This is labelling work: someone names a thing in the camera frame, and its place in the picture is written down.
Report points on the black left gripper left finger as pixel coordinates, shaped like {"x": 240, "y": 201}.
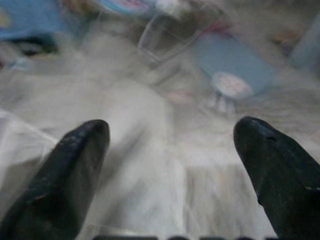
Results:
{"x": 62, "y": 187}

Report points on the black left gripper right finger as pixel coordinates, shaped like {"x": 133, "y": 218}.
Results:
{"x": 280, "y": 187}

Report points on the pale blue cushion white face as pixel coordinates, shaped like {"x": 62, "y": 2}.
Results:
{"x": 230, "y": 57}

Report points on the white plastic folding table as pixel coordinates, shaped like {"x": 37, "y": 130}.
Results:
{"x": 143, "y": 40}

